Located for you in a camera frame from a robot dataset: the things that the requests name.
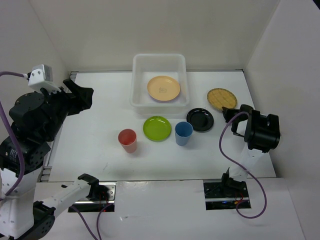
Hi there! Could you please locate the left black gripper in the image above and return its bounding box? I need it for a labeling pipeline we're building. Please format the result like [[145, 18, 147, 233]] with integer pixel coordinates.
[[38, 77, 95, 140]]

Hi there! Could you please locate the round woven bamboo coaster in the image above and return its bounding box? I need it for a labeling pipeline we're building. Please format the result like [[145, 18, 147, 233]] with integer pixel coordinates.
[[206, 88, 238, 111]]

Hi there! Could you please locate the black plastic plate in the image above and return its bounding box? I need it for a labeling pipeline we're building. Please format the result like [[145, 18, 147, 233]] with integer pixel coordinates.
[[186, 108, 215, 133]]

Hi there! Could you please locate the orange plastic plate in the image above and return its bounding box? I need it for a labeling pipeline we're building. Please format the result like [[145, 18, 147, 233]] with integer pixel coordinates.
[[147, 75, 181, 101]]

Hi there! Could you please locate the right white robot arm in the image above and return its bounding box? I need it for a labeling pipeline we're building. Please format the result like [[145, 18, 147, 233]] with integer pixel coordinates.
[[219, 104, 281, 197]]

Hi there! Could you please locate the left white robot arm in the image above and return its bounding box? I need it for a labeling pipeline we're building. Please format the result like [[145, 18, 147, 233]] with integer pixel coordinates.
[[0, 79, 100, 240]]

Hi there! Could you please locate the clear plastic bin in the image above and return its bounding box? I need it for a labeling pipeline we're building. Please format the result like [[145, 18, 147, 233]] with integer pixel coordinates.
[[129, 53, 190, 119]]

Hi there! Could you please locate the blue plastic cup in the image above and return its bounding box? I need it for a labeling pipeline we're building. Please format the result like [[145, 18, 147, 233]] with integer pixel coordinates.
[[174, 121, 193, 146]]

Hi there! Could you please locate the red plastic cup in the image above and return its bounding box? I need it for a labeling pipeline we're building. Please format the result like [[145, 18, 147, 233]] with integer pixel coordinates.
[[118, 128, 137, 154]]

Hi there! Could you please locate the green plastic plate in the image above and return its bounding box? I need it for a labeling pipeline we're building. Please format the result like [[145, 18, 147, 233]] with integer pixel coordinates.
[[142, 116, 172, 142]]

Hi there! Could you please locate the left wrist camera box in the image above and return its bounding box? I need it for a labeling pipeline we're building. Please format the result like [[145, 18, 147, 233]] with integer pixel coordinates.
[[28, 64, 61, 94]]

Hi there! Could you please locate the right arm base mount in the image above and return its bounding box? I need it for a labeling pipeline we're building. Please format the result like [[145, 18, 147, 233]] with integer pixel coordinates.
[[203, 181, 251, 211]]

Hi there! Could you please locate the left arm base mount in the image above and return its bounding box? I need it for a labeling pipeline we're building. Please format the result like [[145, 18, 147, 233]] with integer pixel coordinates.
[[72, 182, 117, 213]]

